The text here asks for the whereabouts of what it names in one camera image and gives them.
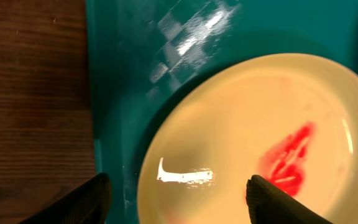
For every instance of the yellow plate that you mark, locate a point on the yellow plate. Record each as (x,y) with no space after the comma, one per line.
(291,118)

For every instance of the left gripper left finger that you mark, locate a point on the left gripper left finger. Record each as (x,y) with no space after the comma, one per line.
(87,204)

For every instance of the teal plastic tray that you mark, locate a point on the teal plastic tray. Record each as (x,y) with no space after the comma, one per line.
(146,55)

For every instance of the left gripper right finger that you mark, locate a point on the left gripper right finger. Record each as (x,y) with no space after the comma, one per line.
(267,204)

